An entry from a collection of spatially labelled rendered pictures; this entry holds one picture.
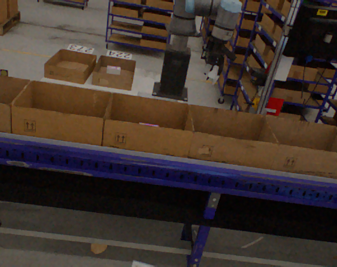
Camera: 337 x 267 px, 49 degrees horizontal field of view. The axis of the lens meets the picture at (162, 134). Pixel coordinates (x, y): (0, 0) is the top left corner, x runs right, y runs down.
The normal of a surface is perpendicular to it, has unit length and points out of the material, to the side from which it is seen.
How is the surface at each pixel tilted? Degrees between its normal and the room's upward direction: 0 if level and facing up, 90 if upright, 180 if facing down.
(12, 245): 0
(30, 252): 0
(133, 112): 89
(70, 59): 88
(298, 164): 91
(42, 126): 91
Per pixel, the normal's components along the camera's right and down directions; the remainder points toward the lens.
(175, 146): 0.01, 0.50
